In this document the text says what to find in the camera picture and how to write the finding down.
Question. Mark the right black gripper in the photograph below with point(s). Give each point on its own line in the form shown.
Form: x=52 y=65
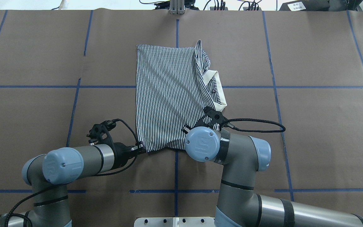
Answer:
x=186 y=128

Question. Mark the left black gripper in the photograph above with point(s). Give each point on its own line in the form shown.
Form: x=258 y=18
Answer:
x=121 y=152

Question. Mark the navy white striped polo shirt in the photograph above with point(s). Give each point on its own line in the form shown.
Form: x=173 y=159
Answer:
x=173 y=86

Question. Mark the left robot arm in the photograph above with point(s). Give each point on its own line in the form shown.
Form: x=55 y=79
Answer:
x=49 y=174

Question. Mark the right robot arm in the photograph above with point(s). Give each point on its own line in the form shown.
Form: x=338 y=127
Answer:
x=242 y=157

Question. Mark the left grey orange usb hub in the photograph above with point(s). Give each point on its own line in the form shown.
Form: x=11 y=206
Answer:
x=217 y=5

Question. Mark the grey orange usb hub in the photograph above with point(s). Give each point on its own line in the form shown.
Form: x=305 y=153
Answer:
x=217 y=5
x=253 y=5

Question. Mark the right grey orange usb hub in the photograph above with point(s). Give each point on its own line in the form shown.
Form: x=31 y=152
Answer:
x=253 y=5

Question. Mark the brown paper table cover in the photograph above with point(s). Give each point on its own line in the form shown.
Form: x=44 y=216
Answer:
x=61 y=72

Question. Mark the black power adapter box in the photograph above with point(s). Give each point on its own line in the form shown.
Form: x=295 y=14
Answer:
x=305 y=5

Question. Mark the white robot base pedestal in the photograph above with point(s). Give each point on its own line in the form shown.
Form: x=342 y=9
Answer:
x=175 y=222

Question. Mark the aluminium frame post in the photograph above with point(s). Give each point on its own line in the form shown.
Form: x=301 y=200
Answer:
x=177 y=7

